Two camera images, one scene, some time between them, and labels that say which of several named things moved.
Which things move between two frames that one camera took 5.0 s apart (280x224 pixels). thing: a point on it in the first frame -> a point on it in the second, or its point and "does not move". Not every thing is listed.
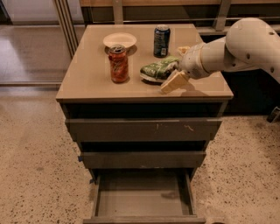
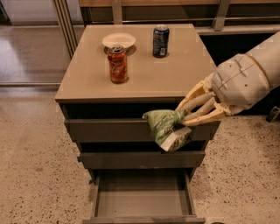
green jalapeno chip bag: (157, 73) -> (171, 132)
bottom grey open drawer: (144, 197) does not move
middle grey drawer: (140, 160) does not move
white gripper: (191, 62) -> (241, 82)
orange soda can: (119, 66) does not move
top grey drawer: (143, 129) does not move
